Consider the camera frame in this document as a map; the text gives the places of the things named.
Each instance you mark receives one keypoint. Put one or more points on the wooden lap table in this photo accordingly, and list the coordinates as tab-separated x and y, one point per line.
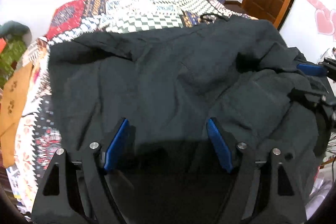
13	103

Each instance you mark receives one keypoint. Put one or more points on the green patterned cloth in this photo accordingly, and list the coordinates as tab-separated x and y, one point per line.
13	58

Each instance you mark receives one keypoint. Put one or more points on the patchwork patterned blanket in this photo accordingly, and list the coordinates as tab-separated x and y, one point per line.
136	11

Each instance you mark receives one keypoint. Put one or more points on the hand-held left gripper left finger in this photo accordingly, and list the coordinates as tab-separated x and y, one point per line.
116	146

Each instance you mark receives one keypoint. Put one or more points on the orange box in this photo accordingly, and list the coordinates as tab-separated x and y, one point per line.
2	45

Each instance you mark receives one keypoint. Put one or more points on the grey plush pillow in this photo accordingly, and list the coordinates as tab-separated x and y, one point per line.
15	29

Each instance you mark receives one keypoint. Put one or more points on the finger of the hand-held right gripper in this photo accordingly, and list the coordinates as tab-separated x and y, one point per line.
315	100
311	69

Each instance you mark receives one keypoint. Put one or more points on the black zip hoodie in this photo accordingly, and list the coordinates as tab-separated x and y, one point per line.
162	82

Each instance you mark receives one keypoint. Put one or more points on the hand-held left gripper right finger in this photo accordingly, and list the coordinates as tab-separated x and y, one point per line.
219	146

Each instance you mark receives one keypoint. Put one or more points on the white heart-print sliding door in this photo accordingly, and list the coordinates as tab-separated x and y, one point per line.
309	8

